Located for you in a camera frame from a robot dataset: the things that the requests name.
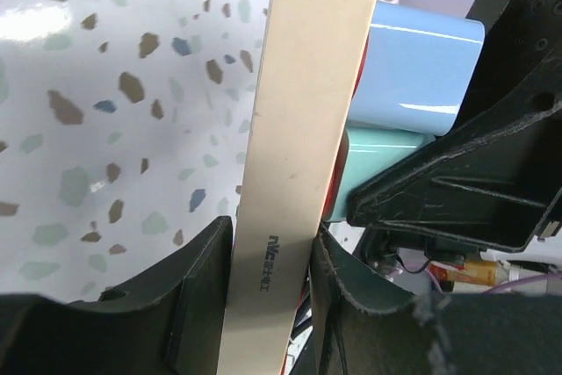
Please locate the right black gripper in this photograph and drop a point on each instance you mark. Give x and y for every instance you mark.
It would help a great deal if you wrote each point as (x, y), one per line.
(494, 182)

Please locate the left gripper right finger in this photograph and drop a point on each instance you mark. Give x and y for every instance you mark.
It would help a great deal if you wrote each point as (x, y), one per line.
(365, 324)

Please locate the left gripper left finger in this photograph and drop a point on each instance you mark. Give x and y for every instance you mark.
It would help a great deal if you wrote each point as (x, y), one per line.
(166, 320)

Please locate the teal cube plug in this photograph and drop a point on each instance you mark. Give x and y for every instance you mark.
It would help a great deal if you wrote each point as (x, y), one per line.
(364, 152)

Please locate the light blue cube plug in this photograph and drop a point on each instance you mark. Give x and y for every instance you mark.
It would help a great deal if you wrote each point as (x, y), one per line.
(417, 69)

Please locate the beige red power strip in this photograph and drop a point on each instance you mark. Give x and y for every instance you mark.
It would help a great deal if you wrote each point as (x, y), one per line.
(312, 50)

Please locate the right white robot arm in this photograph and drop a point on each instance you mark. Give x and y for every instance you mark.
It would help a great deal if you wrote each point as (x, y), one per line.
(494, 181)

